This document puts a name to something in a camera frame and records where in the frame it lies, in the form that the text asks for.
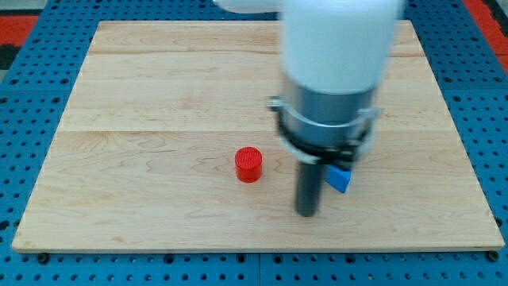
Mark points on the red cylinder block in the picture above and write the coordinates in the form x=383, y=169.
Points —
x=248, y=164

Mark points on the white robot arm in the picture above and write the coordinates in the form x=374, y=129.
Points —
x=333, y=55

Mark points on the light wooden board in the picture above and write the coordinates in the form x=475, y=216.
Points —
x=143, y=156

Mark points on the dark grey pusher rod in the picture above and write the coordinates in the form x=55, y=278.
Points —
x=308, y=188

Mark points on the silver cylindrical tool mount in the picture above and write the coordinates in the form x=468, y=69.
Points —
x=318, y=127

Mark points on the blue triangular block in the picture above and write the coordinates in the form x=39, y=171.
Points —
x=337, y=178

